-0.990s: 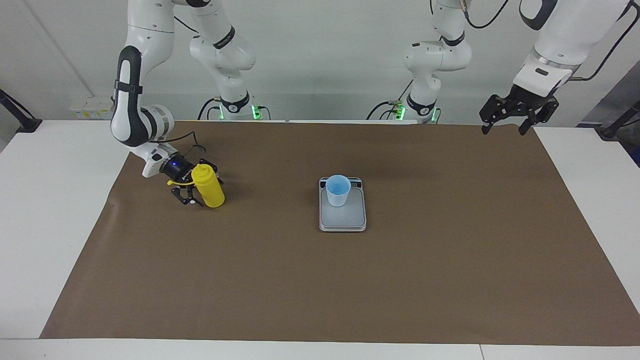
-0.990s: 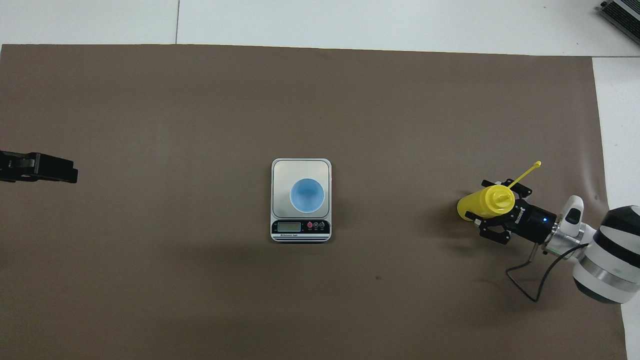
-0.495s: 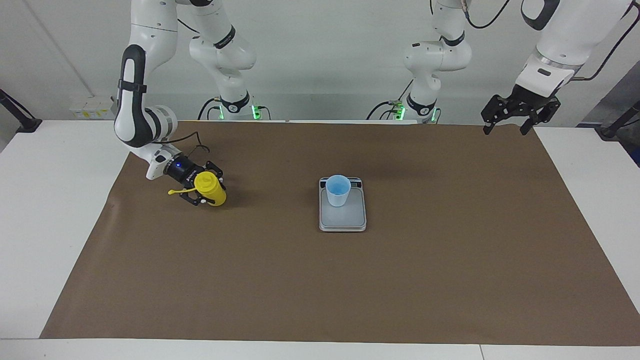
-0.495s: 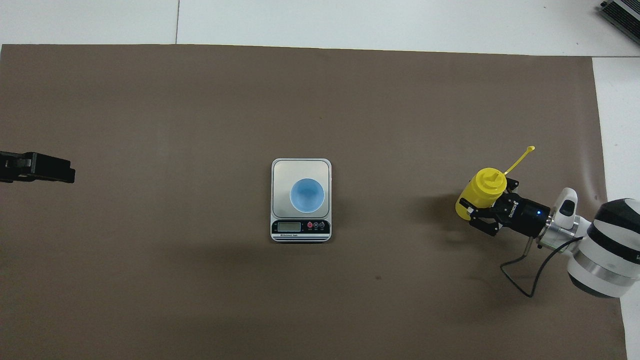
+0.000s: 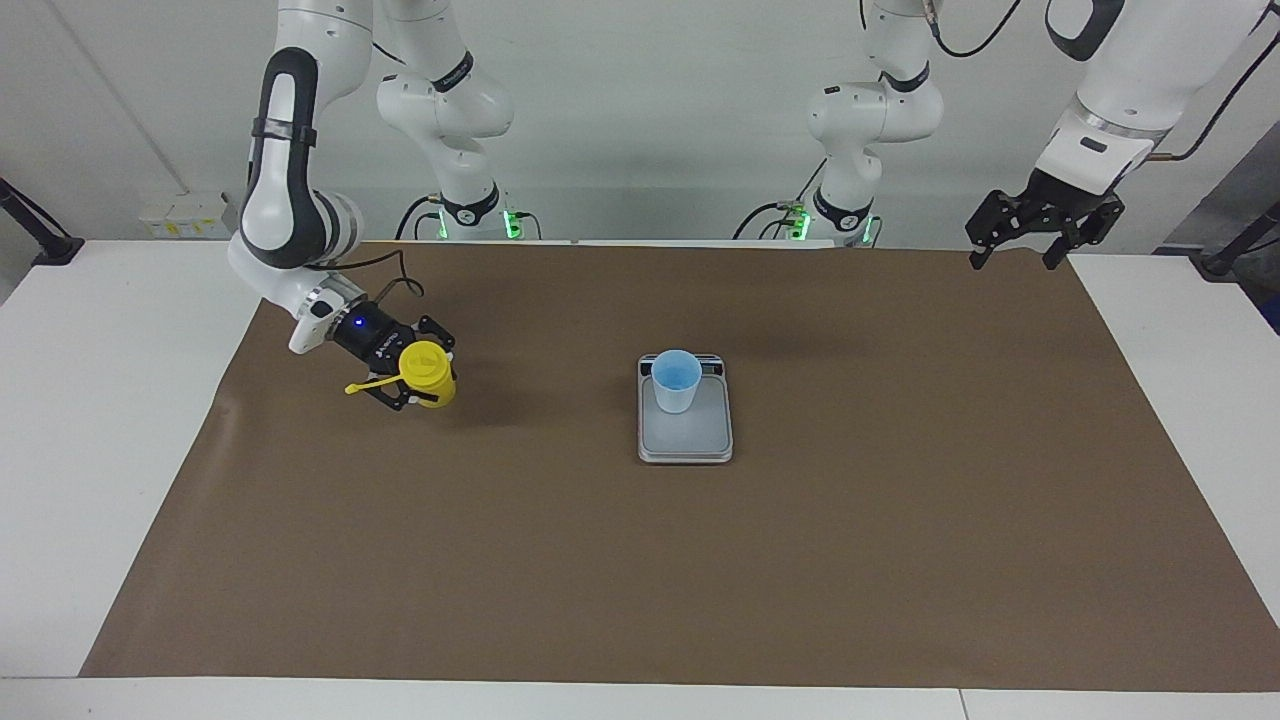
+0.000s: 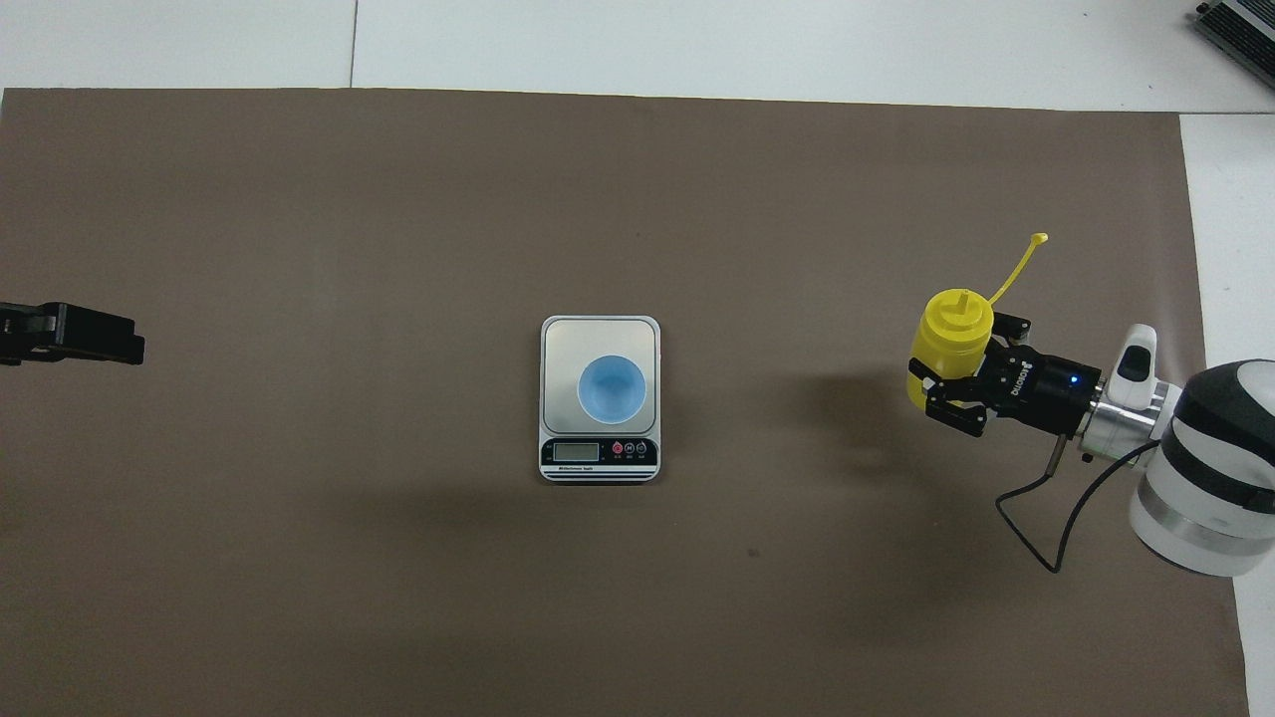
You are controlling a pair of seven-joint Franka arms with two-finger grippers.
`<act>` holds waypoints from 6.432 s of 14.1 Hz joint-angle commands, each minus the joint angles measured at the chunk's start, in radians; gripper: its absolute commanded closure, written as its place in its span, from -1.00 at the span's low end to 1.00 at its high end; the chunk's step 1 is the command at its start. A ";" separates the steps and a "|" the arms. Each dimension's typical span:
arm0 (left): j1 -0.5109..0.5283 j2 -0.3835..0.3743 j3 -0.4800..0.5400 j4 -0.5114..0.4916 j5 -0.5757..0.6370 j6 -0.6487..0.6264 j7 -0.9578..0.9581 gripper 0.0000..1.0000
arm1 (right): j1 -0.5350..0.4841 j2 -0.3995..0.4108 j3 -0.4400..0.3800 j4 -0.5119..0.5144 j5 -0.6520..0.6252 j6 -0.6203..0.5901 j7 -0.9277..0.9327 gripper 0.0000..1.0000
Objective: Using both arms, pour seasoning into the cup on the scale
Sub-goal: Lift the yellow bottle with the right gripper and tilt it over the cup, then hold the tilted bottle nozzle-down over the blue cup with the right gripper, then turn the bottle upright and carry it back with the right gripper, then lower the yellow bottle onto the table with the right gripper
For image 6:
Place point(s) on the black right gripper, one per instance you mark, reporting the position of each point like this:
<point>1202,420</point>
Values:
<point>1041,388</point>

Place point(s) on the yellow squeeze bottle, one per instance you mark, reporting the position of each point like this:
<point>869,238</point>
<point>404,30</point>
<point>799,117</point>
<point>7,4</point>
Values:
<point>951,334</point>

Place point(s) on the light blue plastic cup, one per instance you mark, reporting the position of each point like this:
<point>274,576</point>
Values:
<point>613,388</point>

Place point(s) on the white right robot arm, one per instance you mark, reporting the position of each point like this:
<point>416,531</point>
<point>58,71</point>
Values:
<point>1215,468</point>

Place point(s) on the silver digital kitchen scale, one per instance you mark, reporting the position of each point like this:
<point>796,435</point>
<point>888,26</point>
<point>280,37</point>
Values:
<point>598,453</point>

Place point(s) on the brown table mat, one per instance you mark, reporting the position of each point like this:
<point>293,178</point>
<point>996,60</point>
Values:
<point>598,199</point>

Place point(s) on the grey ribbed metal device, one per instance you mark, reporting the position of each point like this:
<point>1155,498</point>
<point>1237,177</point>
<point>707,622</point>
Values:
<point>1245,30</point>

